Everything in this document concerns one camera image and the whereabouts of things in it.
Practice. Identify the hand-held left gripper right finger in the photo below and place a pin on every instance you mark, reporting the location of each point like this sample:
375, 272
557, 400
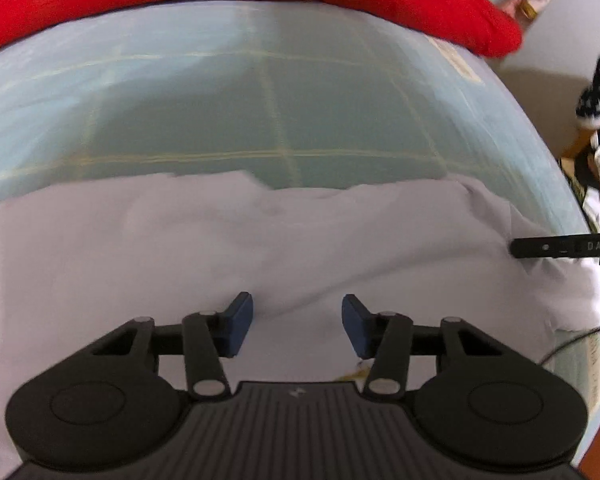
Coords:
355, 325

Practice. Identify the white printed sweatshirt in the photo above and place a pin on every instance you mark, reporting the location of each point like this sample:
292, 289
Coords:
280, 240

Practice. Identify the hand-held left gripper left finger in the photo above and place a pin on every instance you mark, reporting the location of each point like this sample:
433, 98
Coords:
240, 320

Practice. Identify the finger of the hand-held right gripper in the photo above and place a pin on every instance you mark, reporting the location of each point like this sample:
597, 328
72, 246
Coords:
530, 247

